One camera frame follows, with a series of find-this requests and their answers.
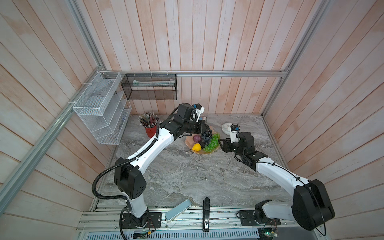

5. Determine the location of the purple fake fruit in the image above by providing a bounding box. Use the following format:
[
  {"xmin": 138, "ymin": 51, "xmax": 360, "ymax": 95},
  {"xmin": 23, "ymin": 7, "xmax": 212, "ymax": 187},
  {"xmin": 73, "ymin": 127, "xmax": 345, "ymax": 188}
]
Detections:
[{"xmin": 193, "ymin": 135, "xmax": 202, "ymax": 143}]

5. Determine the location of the black fake grape bunch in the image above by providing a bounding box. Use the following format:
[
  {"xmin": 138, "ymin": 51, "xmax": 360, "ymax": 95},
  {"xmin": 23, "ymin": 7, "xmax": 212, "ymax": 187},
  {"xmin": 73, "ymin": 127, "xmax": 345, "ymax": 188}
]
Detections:
[{"xmin": 200, "ymin": 129, "xmax": 213, "ymax": 149}]

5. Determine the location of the yellow fake lemon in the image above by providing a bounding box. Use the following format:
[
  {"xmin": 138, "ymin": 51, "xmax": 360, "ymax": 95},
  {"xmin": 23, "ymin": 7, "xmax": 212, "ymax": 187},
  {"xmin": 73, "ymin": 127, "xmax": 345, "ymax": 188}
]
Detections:
[{"xmin": 192, "ymin": 143, "xmax": 202, "ymax": 152}]

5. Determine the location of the green fake grape bunch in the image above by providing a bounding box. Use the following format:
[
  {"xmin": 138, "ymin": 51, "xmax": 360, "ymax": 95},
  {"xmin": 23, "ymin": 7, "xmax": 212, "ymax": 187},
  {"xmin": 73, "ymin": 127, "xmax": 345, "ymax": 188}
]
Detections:
[{"xmin": 203, "ymin": 134, "xmax": 220, "ymax": 152}]

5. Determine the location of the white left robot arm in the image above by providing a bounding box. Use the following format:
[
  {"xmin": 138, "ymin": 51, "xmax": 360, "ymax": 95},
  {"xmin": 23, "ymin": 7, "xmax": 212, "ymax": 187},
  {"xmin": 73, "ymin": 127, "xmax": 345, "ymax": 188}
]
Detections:
[{"xmin": 115, "ymin": 103, "xmax": 210, "ymax": 220}]

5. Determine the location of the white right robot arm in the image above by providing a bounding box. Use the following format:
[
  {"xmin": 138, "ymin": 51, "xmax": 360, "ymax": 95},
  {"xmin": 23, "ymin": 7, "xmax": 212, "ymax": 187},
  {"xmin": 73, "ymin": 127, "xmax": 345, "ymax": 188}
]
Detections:
[{"xmin": 219, "ymin": 132, "xmax": 335, "ymax": 231}]

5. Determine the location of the peach scalloped fruit bowl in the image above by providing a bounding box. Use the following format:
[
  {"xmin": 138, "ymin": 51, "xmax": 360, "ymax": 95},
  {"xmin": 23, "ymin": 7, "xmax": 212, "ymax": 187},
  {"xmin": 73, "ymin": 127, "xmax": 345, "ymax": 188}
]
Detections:
[{"xmin": 185, "ymin": 126, "xmax": 221, "ymax": 155}]

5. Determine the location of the white and blue clock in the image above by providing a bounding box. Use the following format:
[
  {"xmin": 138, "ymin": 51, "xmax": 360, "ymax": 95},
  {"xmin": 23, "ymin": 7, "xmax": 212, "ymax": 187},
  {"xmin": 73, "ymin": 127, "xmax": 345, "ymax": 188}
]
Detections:
[{"xmin": 222, "ymin": 123, "xmax": 232, "ymax": 135}]

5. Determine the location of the red pencil bucket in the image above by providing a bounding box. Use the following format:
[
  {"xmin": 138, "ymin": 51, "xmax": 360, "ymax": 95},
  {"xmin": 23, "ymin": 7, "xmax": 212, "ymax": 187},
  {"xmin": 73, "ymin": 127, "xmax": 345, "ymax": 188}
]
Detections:
[{"xmin": 145, "ymin": 125, "xmax": 157, "ymax": 138}]

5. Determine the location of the bundle of coloured pencils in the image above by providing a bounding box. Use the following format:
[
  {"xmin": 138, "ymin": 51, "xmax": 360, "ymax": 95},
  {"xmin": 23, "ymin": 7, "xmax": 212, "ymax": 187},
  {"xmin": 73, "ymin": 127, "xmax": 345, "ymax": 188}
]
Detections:
[{"xmin": 139, "ymin": 112, "xmax": 159, "ymax": 129}]

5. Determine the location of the black stapler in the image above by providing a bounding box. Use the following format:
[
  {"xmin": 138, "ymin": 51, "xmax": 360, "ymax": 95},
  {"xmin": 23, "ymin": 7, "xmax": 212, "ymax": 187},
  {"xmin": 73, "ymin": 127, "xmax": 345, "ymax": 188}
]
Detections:
[{"xmin": 203, "ymin": 197, "xmax": 210, "ymax": 232}]

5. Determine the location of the light blue flat case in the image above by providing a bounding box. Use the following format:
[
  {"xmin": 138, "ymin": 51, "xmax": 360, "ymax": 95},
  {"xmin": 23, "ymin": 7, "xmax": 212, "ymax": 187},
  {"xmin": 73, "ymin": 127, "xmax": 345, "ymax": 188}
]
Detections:
[{"xmin": 165, "ymin": 199, "xmax": 192, "ymax": 223}]

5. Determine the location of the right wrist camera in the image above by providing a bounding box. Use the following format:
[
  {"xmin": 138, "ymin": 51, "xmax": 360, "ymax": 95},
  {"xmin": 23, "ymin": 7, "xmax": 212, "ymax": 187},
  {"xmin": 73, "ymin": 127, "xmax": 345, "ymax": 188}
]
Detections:
[{"xmin": 230, "ymin": 124, "xmax": 240, "ymax": 143}]

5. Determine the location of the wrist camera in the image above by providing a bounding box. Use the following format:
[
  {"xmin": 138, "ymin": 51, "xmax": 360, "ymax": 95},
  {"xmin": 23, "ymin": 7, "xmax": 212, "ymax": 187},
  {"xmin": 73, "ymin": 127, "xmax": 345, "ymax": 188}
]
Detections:
[
  {"xmin": 191, "ymin": 104, "xmax": 205, "ymax": 122},
  {"xmin": 230, "ymin": 124, "xmax": 240, "ymax": 143}
]

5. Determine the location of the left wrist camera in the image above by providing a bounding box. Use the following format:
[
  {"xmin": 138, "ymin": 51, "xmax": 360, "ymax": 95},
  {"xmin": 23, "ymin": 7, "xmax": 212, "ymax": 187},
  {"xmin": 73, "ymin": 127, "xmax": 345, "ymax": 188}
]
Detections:
[{"xmin": 191, "ymin": 104, "xmax": 205, "ymax": 122}]

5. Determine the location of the black corrugated cable conduit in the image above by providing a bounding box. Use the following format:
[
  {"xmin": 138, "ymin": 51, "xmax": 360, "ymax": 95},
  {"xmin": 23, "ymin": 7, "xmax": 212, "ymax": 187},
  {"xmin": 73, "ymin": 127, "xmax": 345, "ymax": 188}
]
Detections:
[{"xmin": 91, "ymin": 106, "xmax": 181, "ymax": 240}]

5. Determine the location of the black mesh wall basket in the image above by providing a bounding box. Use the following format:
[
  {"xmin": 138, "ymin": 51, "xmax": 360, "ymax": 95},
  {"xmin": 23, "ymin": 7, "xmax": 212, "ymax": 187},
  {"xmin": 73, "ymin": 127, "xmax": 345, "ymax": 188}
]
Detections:
[{"xmin": 121, "ymin": 73, "xmax": 178, "ymax": 101}]

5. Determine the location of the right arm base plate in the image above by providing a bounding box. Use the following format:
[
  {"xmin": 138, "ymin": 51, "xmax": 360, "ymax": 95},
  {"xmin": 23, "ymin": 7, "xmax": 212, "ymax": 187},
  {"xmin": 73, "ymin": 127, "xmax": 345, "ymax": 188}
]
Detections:
[{"xmin": 235, "ymin": 210, "xmax": 281, "ymax": 227}]

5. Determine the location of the white wire mesh shelf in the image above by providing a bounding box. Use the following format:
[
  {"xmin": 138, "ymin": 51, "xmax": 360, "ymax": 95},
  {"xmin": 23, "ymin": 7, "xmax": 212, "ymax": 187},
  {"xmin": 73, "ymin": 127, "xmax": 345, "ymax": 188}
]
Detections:
[{"xmin": 73, "ymin": 71, "xmax": 132, "ymax": 145}]

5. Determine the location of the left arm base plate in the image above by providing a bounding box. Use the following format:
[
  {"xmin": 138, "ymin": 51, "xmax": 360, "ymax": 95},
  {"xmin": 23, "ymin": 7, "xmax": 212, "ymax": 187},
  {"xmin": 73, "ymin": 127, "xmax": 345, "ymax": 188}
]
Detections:
[{"xmin": 120, "ymin": 212, "xmax": 162, "ymax": 229}]

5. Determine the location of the aluminium front rail frame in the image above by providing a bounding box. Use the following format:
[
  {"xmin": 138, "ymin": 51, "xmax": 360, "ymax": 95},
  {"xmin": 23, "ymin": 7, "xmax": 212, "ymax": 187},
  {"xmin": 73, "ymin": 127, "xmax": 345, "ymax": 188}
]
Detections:
[{"xmin": 75, "ymin": 188, "xmax": 293, "ymax": 240}]

